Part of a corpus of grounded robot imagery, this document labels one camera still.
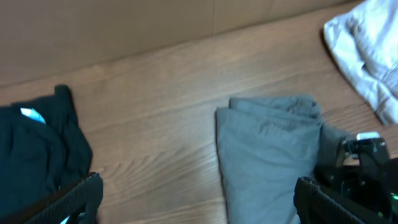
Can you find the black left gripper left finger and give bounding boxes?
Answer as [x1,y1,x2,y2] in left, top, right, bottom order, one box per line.
[1,172,104,224]

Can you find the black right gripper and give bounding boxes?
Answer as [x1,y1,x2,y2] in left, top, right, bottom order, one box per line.
[314,131,397,223]

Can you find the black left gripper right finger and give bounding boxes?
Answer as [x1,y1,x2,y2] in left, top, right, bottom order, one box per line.
[294,177,395,224]

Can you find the grey shorts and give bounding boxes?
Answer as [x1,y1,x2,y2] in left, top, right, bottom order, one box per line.
[215,96,346,224]

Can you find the black garment with blue stripes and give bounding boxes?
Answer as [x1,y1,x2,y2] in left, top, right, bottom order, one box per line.
[1,85,93,217]

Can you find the beige folded shorts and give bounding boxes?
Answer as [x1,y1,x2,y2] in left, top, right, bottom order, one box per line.
[323,0,397,126]

